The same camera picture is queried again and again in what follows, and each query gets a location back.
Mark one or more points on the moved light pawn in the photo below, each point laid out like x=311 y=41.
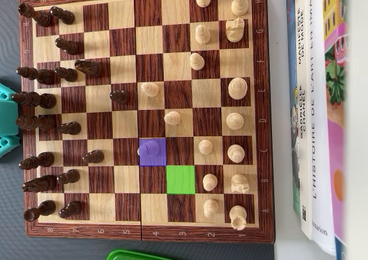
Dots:
x=149 y=149

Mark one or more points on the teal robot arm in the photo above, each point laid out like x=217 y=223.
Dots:
x=8 y=119

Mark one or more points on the light wooden queen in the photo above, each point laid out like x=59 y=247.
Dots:
x=234 y=120

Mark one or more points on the light wooden bishop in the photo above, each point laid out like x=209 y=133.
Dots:
x=235 y=153

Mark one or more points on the light wooden king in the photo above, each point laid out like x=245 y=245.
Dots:
x=238 y=88

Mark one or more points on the wooden folding chessboard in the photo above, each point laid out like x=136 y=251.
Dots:
x=126 y=70

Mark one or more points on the light wooden knight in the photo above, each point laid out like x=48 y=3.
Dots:
x=239 y=183
x=235 y=30

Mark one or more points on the light wooden rook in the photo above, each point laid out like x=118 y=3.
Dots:
x=240 y=1
x=238 y=217

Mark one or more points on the dark wooden knight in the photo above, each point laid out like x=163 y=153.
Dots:
x=39 y=183
x=89 y=68

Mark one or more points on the Gabrielle Chanel white book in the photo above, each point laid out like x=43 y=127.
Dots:
x=305 y=171

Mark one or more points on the thin blue-spine book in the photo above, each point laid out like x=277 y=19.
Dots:
x=290 y=41

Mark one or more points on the white art history book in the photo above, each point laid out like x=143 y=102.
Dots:
x=320 y=156

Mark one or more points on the green plastic lid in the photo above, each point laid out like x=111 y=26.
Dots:
x=129 y=255

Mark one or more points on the dark wooden queen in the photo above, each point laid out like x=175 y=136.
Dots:
x=34 y=122

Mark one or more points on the dark wooden king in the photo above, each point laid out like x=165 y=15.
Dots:
x=34 y=99

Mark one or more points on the dark wooden bishop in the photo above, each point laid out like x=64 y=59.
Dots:
x=37 y=74
x=37 y=160

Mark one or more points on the colourful pink illustrated book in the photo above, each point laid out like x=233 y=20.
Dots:
x=336 y=145

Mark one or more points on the dark wooden rook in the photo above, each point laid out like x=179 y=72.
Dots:
x=39 y=210
x=40 y=16

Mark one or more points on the white blurred upright panel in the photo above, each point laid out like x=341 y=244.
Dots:
x=359 y=127

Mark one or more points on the dark blue book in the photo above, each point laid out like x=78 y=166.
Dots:
x=339 y=252

